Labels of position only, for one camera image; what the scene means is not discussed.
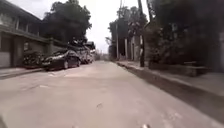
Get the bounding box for pale building with columns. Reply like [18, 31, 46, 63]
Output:
[115, 33, 143, 62]

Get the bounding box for thin utility pole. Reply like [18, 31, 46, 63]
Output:
[115, 0, 124, 61]

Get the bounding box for grey concrete road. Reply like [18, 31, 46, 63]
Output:
[0, 60, 224, 128]

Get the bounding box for dark pole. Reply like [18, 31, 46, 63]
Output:
[137, 0, 146, 68]

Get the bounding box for black car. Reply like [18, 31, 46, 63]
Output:
[42, 49, 82, 71]

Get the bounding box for large dark tree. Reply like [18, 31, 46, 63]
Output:
[41, 0, 93, 46]

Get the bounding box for parked motorcycles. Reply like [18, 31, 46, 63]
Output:
[21, 50, 46, 70]

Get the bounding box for dense dark trees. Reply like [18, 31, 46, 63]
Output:
[143, 0, 224, 72]

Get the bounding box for raised concrete pavement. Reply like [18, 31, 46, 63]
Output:
[115, 60, 224, 98]

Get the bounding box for grey building with balcony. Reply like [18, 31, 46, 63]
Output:
[0, 0, 69, 69]

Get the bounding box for low concrete wall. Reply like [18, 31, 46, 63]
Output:
[148, 61, 210, 78]

